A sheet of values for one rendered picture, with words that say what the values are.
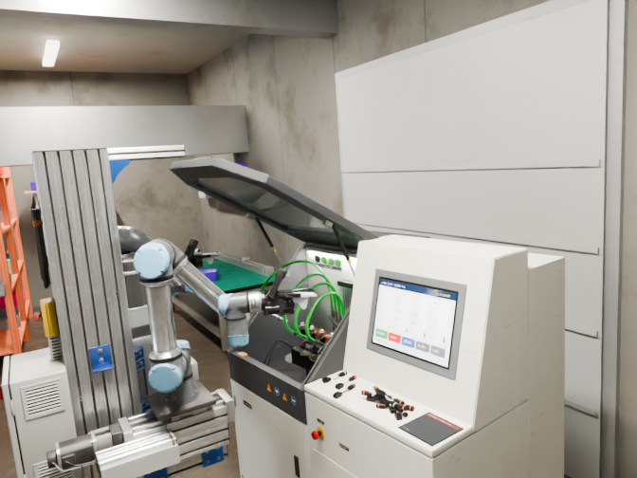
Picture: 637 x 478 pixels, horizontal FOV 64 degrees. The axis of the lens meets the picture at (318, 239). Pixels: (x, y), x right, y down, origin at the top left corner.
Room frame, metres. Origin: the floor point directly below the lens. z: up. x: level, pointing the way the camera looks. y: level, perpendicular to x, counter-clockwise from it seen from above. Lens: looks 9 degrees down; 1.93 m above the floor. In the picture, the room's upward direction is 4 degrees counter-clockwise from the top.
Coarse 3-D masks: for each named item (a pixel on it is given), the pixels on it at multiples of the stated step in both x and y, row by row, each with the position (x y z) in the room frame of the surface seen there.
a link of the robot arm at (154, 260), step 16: (160, 240) 1.83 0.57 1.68; (144, 256) 1.71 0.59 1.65; (160, 256) 1.71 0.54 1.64; (144, 272) 1.70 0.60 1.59; (160, 272) 1.70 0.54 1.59; (160, 288) 1.73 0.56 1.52; (160, 304) 1.73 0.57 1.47; (160, 320) 1.73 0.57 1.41; (160, 336) 1.73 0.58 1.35; (160, 352) 1.73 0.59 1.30; (176, 352) 1.75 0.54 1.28; (160, 368) 1.70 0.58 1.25; (176, 368) 1.72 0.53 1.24; (160, 384) 1.71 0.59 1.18; (176, 384) 1.71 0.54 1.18
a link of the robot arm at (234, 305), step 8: (224, 296) 1.78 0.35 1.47; (232, 296) 1.78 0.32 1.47; (240, 296) 1.77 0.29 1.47; (248, 296) 1.83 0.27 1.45; (224, 304) 1.76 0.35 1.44; (232, 304) 1.76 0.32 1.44; (240, 304) 1.76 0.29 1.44; (248, 304) 1.76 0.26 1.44; (224, 312) 1.76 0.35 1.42; (232, 312) 1.76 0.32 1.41; (240, 312) 1.76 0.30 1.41; (248, 312) 1.78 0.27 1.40
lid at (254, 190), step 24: (192, 168) 2.17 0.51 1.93; (216, 168) 2.02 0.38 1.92; (240, 168) 2.00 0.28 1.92; (216, 192) 2.57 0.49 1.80; (240, 192) 2.37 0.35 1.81; (264, 192) 2.19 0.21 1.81; (288, 192) 2.05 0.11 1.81; (264, 216) 2.74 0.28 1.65; (288, 216) 2.52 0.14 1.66; (312, 216) 2.32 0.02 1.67; (336, 216) 2.19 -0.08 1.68; (312, 240) 2.82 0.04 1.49; (336, 240) 2.57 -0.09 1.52; (360, 240) 2.35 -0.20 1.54
